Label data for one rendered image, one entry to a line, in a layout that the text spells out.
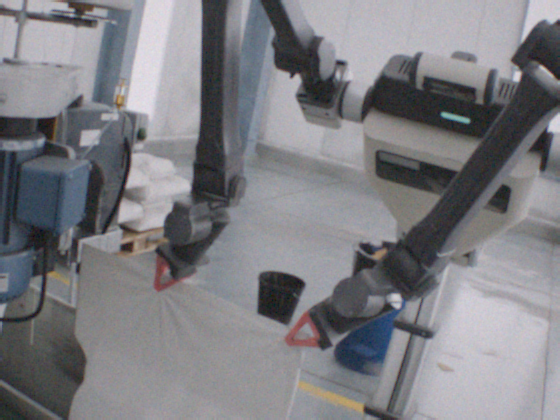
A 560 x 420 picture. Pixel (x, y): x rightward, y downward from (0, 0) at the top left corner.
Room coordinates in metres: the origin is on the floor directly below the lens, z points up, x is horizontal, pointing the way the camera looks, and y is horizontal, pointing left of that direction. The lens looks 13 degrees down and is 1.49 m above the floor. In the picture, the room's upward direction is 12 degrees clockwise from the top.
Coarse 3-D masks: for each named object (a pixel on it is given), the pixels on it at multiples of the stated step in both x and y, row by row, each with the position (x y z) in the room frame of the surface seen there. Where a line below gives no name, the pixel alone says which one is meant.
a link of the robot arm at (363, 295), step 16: (384, 256) 0.89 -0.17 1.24; (368, 272) 0.82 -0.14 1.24; (384, 272) 0.86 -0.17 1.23; (336, 288) 0.82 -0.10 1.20; (352, 288) 0.81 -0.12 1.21; (368, 288) 0.80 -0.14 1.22; (384, 288) 0.81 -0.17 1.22; (400, 288) 0.85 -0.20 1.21; (416, 288) 0.84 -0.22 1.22; (432, 288) 0.85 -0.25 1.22; (336, 304) 0.81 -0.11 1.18; (352, 304) 0.80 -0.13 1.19; (368, 304) 0.79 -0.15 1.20
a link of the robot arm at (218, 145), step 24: (216, 0) 0.91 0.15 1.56; (240, 0) 0.94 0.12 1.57; (216, 24) 0.92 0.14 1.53; (240, 24) 0.95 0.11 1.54; (216, 48) 0.93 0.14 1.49; (240, 48) 0.97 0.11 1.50; (216, 72) 0.94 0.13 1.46; (216, 96) 0.95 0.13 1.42; (216, 120) 0.97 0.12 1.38; (216, 144) 0.98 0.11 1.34; (240, 144) 1.01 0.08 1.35; (216, 168) 0.99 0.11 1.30; (240, 168) 1.02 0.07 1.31; (216, 192) 1.00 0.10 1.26
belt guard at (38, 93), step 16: (0, 64) 0.91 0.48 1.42; (16, 64) 0.96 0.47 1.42; (32, 64) 1.02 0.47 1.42; (48, 64) 1.09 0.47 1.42; (64, 64) 1.18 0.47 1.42; (0, 80) 0.72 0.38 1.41; (16, 80) 0.73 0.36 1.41; (32, 80) 0.75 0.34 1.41; (48, 80) 0.78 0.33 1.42; (64, 80) 0.85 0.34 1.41; (80, 80) 1.10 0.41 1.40; (0, 96) 0.72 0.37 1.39; (16, 96) 0.74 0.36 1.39; (32, 96) 0.75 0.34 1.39; (48, 96) 0.78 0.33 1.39; (64, 96) 0.88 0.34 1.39; (0, 112) 0.73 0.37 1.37; (16, 112) 0.74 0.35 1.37; (32, 112) 0.76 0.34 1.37; (48, 112) 0.79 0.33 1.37
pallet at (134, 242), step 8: (128, 232) 4.17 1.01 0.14; (136, 232) 4.21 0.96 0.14; (144, 232) 4.25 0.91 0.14; (152, 232) 4.30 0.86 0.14; (160, 232) 4.39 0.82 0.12; (128, 240) 4.02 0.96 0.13; (136, 240) 4.12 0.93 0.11; (144, 240) 4.22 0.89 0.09; (160, 240) 4.52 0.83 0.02; (128, 248) 4.11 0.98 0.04; (136, 248) 4.14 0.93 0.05; (144, 248) 4.25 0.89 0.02; (152, 248) 4.33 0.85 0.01; (120, 256) 3.99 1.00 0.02; (128, 256) 4.05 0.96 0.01
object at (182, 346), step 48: (96, 288) 1.11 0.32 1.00; (144, 288) 1.07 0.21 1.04; (192, 288) 1.02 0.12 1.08; (96, 336) 1.10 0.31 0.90; (144, 336) 1.06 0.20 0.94; (192, 336) 1.02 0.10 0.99; (240, 336) 0.97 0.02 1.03; (96, 384) 1.05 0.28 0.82; (144, 384) 1.03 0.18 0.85; (192, 384) 1.01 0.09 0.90; (240, 384) 0.96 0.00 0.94; (288, 384) 0.93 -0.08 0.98
